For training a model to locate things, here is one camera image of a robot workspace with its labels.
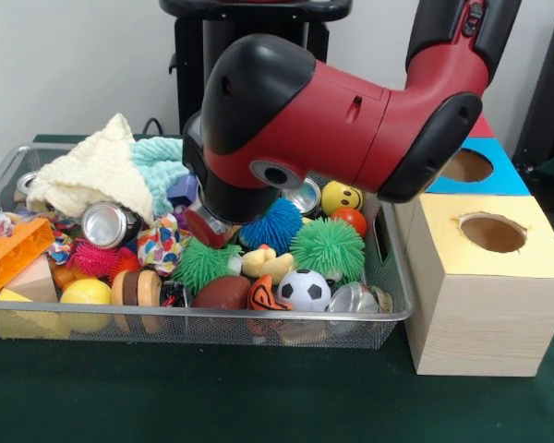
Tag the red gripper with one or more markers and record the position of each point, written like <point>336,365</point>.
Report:
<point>208,231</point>

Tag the cream knitted cloth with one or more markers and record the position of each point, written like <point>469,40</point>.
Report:
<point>88,175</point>

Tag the red robot arm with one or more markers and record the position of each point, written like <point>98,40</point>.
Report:
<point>332,120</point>

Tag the clear mesh bin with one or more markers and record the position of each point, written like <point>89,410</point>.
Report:
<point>212,334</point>

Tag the wooden box with three holes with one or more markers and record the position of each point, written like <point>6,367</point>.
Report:
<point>480,323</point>

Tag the green furry googly-eyed toy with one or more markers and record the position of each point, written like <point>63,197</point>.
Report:
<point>203,265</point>

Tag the colourful patterned cloth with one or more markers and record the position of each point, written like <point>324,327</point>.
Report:
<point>159,245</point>

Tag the brown toy football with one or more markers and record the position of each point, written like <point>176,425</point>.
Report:
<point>222,293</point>

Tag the large blue spiky ball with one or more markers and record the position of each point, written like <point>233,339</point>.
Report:
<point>272,228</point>

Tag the yellow duck toy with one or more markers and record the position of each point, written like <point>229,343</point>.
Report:
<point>266,264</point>

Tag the mint green cloth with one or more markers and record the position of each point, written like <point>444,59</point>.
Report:
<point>162,166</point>

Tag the shiny silver can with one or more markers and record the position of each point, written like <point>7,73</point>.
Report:
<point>109,224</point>

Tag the red-rimmed silver can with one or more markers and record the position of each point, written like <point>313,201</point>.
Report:
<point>307,197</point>

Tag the small soccer ball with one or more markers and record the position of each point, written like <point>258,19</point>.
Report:
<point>305,290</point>

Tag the pink spiky ball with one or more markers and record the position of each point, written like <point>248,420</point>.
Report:
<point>96,258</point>

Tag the green spiky ball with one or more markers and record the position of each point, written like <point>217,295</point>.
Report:
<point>328,249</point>

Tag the yellow smiley ball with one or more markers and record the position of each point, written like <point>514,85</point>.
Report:
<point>342,197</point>

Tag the yellow tennis ball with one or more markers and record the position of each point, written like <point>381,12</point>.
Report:
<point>87,300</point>

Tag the small red ball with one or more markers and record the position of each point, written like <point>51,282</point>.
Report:
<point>352,222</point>

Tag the crushed silver can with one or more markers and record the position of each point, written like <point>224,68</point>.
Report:
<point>25,185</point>

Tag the orange toy brick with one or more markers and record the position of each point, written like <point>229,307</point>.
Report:
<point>14,257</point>

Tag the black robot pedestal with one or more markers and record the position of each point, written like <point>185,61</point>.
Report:
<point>194,55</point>

